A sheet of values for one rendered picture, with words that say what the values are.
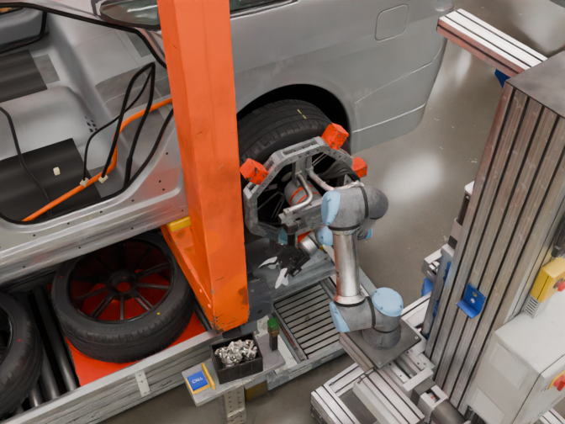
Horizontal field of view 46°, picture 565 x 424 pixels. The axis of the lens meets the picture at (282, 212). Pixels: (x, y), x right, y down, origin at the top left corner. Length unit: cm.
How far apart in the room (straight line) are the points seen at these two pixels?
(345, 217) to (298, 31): 88
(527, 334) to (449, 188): 229
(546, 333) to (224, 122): 122
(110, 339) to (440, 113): 298
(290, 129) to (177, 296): 94
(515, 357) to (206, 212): 113
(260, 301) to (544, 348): 148
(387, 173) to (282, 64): 180
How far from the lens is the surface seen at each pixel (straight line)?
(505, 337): 223
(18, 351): 316
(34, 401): 328
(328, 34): 288
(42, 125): 356
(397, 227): 411
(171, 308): 310
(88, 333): 311
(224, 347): 289
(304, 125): 291
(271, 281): 350
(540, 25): 626
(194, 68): 197
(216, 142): 217
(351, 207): 226
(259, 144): 286
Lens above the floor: 302
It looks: 47 degrees down
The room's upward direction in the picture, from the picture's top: straight up
